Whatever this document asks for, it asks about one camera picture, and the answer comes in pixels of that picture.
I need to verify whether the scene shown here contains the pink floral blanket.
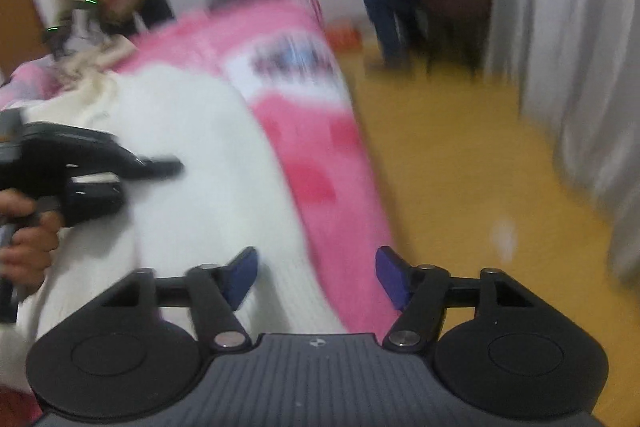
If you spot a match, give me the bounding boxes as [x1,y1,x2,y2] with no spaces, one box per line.
[115,0,401,334]

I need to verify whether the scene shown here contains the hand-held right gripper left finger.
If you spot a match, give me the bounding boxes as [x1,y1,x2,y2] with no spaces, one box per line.
[100,246,260,353]

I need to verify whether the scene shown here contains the white fleece sweater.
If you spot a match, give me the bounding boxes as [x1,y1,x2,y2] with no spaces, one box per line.
[20,67,351,343]

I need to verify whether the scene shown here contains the grey curtain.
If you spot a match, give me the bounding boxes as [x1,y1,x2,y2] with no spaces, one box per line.
[479,0,640,285]

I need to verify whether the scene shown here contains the orange object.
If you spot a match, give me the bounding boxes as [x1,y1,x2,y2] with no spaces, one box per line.
[326,18,364,51]

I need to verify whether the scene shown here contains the person's left hand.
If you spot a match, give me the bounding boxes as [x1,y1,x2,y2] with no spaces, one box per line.
[0,189,62,289]

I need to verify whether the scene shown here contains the beige knit garment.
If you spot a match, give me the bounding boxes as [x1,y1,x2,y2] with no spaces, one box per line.
[54,36,137,88]

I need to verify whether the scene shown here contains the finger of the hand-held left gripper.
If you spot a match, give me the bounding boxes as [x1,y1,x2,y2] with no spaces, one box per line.
[134,155,185,180]

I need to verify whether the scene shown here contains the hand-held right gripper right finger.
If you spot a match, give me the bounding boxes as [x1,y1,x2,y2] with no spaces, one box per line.
[375,246,538,353]

